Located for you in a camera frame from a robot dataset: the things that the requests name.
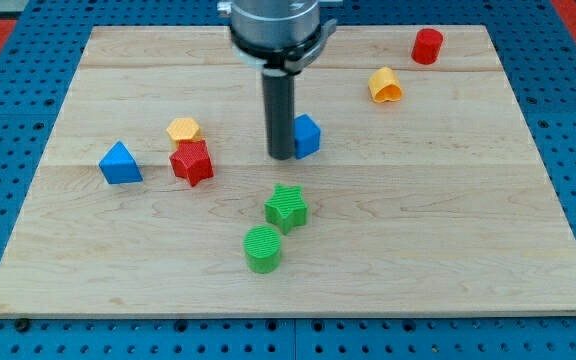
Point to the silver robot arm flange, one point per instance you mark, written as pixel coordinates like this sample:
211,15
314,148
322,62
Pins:
276,37

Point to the blue cube block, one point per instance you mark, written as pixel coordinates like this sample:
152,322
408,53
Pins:
307,135

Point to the green star block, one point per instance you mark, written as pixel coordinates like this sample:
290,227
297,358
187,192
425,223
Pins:
286,208

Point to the green cylinder block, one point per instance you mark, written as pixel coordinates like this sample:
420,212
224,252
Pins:
262,247

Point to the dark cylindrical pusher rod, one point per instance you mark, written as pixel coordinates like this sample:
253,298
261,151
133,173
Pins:
278,96

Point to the red star block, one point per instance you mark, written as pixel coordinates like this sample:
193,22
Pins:
191,161

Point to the yellow hexagon block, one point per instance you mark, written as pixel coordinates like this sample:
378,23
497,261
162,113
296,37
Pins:
182,130

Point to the light wooden board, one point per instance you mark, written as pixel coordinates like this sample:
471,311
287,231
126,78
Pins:
436,205

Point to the blue triangular prism block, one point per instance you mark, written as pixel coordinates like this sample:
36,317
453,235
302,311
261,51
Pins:
119,166

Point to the red cylinder block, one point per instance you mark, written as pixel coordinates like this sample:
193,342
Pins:
427,46

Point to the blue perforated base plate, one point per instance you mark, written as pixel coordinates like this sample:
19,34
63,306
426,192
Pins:
38,62

